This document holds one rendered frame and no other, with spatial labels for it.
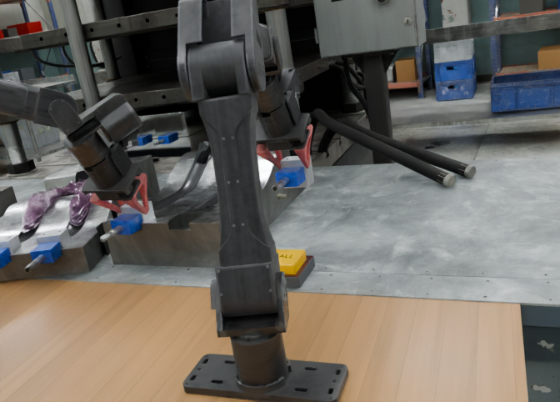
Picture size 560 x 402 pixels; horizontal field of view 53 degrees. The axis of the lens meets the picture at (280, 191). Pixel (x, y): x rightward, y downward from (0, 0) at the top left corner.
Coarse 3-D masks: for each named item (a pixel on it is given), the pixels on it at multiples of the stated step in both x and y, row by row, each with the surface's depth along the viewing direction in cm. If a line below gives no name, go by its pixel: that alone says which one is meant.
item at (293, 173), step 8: (288, 160) 106; (296, 160) 105; (288, 168) 105; (296, 168) 104; (304, 168) 105; (280, 176) 103; (288, 176) 103; (296, 176) 102; (304, 176) 105; (312, 176) 109; (280, 184) 99; (288, 184) 103; (296, 184) 102; (304, 184) 106
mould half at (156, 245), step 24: (264, 168) 123; (168, 192) 127; (192, 192) 124; (216, 192) 121; (264, 192) 119; (288, 192) 131; (168, 216) 108; (216, 216) 104; (120, 240) 111; (144, 240) 108; (168, 240) 106; (192, 240) 104; (216, 240) 102; (144, 264) 110; (168, 264) 108; (192, 264) 106; (216, 264) 104
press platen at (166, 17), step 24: (216, 0) 173; (264, 0) 158; (288, 0) 159; (312, 0) 202; (96, 24) 191; (120, 24) 190; (144, 24) 185; (168, 24) 181; (0, 48) 204; (24, 48) 206
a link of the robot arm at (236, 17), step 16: (192, 0) 67; (224, 0) 69; (240, 0) 66; (256, 0) 68; (192, 16) 66; (208, 16) 69; (224, 16) 69; (240, 16) 65; (256, 16) 67; (192, 32) 65; (208, 32) 69; (224, 32) 69; (240, 32) 64; (256, 32) 65; (272, 32) 89; (256, 48) 64; (272, 48) 87; (256, 64) 63; (272, 64) 88; (256, 80) 64
